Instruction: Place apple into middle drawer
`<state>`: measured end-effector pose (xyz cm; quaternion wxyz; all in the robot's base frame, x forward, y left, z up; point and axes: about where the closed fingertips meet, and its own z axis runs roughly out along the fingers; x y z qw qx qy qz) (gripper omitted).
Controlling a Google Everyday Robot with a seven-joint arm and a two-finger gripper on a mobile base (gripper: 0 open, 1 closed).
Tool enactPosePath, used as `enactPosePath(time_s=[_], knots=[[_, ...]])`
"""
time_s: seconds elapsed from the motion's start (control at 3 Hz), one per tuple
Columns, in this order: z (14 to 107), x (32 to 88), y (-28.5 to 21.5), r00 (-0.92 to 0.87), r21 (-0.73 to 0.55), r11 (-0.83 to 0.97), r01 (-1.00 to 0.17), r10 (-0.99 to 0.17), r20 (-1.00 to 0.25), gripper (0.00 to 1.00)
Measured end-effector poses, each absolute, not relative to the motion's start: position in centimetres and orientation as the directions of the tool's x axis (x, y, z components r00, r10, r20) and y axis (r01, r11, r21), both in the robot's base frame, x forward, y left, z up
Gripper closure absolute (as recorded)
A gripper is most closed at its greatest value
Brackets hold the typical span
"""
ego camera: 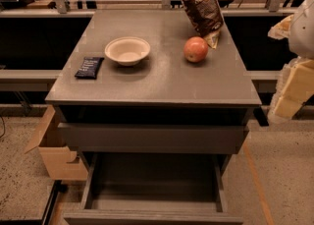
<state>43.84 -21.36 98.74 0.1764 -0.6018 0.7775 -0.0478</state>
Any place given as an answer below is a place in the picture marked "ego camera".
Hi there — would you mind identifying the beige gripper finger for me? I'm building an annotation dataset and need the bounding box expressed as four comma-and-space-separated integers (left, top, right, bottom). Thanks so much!
268, 15, 293, 40
268, 59, 314, 124

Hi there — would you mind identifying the red apple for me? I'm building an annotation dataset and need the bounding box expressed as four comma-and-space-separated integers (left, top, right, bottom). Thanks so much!
183, 36, 208, 63

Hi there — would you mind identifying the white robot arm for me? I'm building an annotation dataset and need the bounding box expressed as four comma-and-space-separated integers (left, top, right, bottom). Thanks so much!
268, 0, 314, 123

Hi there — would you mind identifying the grey drawer cabinet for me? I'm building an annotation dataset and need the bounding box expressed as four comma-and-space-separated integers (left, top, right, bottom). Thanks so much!
44, 8, 263, 225

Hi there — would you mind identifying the open grey middle drawer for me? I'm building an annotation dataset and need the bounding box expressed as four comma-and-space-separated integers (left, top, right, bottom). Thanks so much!
64, 153, 243, 225

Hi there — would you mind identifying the grey top drawer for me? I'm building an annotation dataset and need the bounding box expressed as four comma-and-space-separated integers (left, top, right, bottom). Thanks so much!
58, 123, 248, 154

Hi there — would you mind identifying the brown chip bag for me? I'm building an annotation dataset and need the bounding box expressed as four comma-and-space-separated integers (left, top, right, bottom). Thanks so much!
181, 0, 224, 49

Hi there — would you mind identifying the white paper bowl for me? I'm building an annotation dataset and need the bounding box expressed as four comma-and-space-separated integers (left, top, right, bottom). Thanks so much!
104, 36, 150, 66

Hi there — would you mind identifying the dark blue snack packet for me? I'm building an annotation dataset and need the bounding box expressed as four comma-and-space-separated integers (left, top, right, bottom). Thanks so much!
75, 57, 104, 80

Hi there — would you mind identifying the cardboard box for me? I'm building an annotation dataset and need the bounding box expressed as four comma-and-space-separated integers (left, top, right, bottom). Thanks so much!
25, 106, 88, 181

